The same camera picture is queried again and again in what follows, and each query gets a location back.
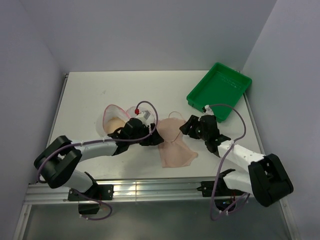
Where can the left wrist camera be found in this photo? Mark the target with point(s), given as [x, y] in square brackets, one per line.
[143, 116]

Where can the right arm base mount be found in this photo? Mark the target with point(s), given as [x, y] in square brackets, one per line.
[223, 195]

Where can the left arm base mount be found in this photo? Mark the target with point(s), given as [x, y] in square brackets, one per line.
[93, 200]

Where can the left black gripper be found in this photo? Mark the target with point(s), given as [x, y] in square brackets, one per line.
[154, 138]

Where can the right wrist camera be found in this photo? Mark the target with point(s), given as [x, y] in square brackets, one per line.
[207, 111]

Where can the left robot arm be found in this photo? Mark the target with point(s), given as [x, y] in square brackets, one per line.
[57, 163]

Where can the green plastic tray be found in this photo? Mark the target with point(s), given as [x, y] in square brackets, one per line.
[220, 85]

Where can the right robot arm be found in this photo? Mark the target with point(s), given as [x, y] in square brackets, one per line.
[262, 176]

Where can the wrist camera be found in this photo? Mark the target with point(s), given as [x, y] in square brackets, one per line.
[207, 111]
[143, 116]

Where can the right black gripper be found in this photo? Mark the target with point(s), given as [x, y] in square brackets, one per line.
[185, 128]

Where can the aluminium mounting rail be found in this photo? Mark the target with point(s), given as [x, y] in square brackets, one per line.
[130, 190]

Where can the pink bra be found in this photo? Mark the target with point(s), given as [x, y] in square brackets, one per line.
[173, 151]

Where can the beige bra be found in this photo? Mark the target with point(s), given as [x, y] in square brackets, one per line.
[113, 124]

